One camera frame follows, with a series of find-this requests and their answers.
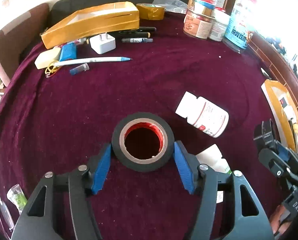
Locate white bottle green label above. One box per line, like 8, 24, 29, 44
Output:
195, 143, 232, 204

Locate white bottle red label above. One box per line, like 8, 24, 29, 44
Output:
175, 92, 229, 138

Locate black electrical tape roll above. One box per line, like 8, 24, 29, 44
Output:
112, 112, 175, 172

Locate black round plastic part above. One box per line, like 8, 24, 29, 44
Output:
253, 119, 277, 152

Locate yellow tray with items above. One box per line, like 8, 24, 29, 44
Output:
261, 79, 298, 154

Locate green candy wrapper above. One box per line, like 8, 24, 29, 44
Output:
7, 184, 27, 214

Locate clear eyeglasses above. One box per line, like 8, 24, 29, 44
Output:
0, 197, 15, 233

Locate wooden brick pattern partition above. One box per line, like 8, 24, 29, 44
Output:
248, 32, 298, 111

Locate maroon velvet tablecloth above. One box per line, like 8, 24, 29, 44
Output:
0, 13, 284, 239

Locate blue label clear jar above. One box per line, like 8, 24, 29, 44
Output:
223, 0, 255, 54

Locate white plastic jar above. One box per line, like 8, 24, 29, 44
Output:
208, 7, 231, 42

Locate small blue capped tube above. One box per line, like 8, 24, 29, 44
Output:
69, 63, 89, 75

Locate yellow rubber band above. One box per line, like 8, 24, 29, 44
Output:
45, 61, 61, 79

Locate brown label jar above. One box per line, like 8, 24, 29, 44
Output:
183, 9, 214, 40

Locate cream eraser block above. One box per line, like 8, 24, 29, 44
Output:
35, 47, 61, 69

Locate white blue pen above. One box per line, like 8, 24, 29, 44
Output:
50, 56, 132, 67

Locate blue small box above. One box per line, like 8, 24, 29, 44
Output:
59, 42, 77, 61

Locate red blue lid jar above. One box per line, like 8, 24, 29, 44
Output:
187, 0, 216, 17

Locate white USB charger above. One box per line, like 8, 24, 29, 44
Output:
89, 33, 116, 55

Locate grey marker pen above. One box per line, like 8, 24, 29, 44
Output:
121, 37, 153, 43

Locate clear plastic bag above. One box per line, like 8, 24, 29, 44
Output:
152, 0, 187, 14

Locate black marker pen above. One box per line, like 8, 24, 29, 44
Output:
109, 27, 156, 38

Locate dark sofa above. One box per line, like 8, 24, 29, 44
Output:
0, 0, 188, 86

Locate yellow packing tape roll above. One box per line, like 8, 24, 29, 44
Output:
136, 3, 165, 21

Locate empty yellow cardboard tray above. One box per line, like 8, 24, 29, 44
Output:
41, 2, 140, 49

